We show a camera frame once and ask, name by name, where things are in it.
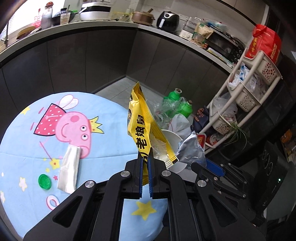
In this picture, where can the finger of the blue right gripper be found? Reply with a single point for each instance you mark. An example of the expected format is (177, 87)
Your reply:
(214, 168)

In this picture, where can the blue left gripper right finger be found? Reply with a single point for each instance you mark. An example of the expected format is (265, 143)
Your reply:
(149, 170)

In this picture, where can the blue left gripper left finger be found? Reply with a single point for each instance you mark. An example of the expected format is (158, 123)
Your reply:
(140, 176)

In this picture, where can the blue owl silver snack bag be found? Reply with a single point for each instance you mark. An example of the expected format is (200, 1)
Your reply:
(190, 151)

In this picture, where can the yellow snack wrapper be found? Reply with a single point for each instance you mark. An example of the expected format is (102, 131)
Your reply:
(146, 133)

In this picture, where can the white round trash bin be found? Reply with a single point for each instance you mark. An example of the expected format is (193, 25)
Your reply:
(174, 140)

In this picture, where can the grey kitchen cabinet counter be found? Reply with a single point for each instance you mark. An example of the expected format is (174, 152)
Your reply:
(88, 56)

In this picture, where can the white plastic shopping bag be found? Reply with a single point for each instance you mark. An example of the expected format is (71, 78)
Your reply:
(180, 126)

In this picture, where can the clear bag of green beans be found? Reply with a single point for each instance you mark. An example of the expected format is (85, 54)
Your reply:
(157, 112)

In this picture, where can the navy blue shopping bag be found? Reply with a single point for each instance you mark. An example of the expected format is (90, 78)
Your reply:
(201, 119)

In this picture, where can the left green plastic bottle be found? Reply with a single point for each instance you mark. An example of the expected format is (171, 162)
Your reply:
(171, 102)

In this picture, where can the green plastic bottle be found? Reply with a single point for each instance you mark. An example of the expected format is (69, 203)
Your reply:
(185, 108)
(171, 102)

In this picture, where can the right green plastic bottle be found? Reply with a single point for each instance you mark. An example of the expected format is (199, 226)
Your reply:
(185, 108)

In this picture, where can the white folded tissue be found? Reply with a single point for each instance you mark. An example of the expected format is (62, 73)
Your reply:
(69, 169)

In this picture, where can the white plastic storage rack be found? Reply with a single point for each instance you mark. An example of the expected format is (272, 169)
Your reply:
(261, 65)

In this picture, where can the green bottle cap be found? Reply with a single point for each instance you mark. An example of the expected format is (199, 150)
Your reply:
(44, 182)

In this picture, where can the black microwave oven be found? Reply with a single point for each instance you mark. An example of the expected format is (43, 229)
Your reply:
(229, 47)

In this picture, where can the red gift bag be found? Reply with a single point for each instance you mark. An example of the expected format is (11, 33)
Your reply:
(266, 40)

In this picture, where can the black air fryer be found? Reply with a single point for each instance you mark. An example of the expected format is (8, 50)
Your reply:
(168, 21)

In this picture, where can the copper cooking pot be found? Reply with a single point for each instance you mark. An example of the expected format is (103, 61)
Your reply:
(143, 17)

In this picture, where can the white rice cooker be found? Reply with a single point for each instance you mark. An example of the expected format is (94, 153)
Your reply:
(96, 10)

